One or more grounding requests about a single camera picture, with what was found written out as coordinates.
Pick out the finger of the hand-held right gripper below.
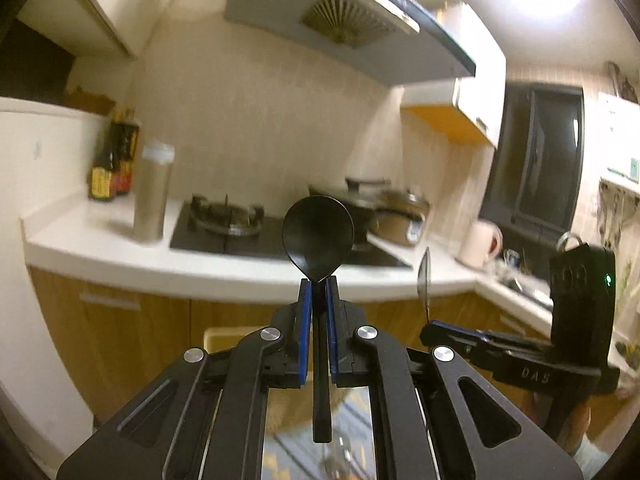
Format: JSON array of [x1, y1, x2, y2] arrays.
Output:
[[470, 347, 619, 394], [420, 320, 551, 357]]

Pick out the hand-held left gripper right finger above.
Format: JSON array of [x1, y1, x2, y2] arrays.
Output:
[[326, 279, 584, 480]]

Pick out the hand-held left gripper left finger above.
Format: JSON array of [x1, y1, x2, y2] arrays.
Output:
[[56, 279, 314, 480]]

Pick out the translucent dark spoon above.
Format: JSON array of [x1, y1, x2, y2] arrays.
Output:
[[416, 247, 432, 324]]

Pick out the black plastic spoon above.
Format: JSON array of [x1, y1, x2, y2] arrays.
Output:
[[281, 195, 355, 444]]

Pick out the person's right forearm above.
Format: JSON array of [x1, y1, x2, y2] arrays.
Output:
[[564, 400, 617, 479]]

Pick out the steel kitchen sink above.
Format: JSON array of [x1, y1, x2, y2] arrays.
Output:
[[492, 270, 553, 307]]

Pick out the white electric kettle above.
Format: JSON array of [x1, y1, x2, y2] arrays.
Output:
[[456, 219, 503, 268]]

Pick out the black gas stove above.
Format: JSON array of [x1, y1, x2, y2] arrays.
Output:
[[169, 192, 413, 269]]

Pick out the blue patterned tablecloth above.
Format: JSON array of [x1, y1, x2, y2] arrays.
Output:
[[264, 387, 377, 480]]

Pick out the beige rice cooker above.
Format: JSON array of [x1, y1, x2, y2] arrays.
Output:
[[372, 187, 432, 247]]

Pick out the black wok with lid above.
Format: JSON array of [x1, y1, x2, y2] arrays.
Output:
[[307, 176, 393, 252]]

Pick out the dark kitchen window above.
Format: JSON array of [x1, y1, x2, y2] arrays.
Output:
[[477, 82, 586, 233]]

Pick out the wooden lower kitchen cabinets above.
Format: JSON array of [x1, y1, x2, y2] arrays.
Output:
[[27, 265, 551, 426]]

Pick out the steel thermos flask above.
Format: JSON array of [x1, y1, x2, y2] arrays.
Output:
[[132, 142, 176, 244]]

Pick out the white kitchen countertop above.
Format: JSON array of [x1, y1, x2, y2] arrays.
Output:
[[20, 194, 556, 326]]

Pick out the dark soy sauce bottle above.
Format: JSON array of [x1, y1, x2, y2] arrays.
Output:
[[89, 135, 119, 204], [112, 108, 141, 197]]

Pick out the white cabinet with orange underside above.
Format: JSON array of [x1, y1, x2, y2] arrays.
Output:
[[400, 2, 507, 150]]

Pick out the grey range hood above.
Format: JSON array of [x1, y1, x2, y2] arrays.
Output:
[[223, 0, 477, 86]]

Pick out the white refrigerator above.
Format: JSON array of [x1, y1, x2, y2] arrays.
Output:
[[0, 96, 117, 466]]

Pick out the wall rack with hanging tools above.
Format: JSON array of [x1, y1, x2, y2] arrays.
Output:
[[597, 180, 631, 256]]

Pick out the white wall water heater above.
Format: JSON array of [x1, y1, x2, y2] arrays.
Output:
[[597, 91, 640, 183]]

